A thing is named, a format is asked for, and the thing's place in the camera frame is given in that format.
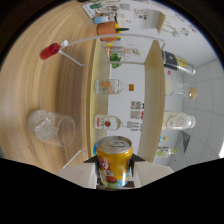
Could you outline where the wooden wall shelf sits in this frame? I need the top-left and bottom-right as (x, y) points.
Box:
(156, 9), (181, 34)

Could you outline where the orange storage box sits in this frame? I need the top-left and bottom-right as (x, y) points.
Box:
(96, 22), (129, 42)

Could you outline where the black yellow silver canister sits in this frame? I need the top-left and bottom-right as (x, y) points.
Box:
(161, 49), (196, 76)

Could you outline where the ceiling air vent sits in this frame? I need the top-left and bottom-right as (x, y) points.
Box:
(181, 130), (192, 154)

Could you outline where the two-tier wooden shelf rack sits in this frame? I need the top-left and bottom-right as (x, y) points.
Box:
(59, 33), (167, 168)

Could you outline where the clear bottle red white label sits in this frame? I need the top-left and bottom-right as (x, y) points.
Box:
(93, 114), (141, 132)

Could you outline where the white flower vase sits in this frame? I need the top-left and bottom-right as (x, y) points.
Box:
(164, 19), (183, 37)

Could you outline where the yellow drink can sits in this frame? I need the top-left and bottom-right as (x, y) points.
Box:
(95, 135), (134, 190)

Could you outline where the clear bottle orange cap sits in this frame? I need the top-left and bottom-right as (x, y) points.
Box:
(94, 78), (135, 96)

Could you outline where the clear bottle green cap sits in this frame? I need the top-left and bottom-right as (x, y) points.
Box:
(154, 146), (179, 159)

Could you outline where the glass jar cork lid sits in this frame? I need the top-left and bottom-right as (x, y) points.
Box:
(165, 78), (198, 100)

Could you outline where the red wall poster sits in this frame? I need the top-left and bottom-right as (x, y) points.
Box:
(129, 110), (144, 120)

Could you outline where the light blue cup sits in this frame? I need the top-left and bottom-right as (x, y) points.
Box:
(93, 15), (110, 25)

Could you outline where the multicolour wall poster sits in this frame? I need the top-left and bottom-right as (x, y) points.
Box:
(128, 121), (144, 132)

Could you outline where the green potted plant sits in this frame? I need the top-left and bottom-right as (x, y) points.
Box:
(109, 53), (123, 69)

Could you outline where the white tray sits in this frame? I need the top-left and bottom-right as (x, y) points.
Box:
(81, 1), (111, 18)

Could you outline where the small red liquid bottle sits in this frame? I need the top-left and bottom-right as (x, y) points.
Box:
(39, 39), (69, 61)

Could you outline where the blue wall poster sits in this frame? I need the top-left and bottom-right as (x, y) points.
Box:
(130, 100), (145, 111)

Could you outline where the glass tumbler with ice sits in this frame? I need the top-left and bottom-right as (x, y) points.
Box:
(27, 109), (76, 148)

